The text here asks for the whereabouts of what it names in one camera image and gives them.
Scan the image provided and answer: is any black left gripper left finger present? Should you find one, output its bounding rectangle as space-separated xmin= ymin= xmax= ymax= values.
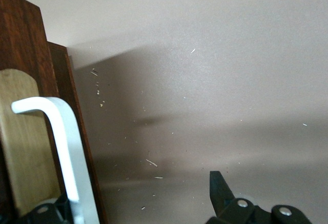
xmin=17 ymin=193 xmax=74 ymax=224

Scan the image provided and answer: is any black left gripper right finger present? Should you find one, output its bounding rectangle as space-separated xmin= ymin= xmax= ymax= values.
xmin=204 ymin=171 xmax=313 ymax=224

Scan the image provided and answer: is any wooden drawer with white handle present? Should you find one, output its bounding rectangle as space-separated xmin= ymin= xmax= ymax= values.
xmin=0 ymin=0 xmax=109 ymax=224

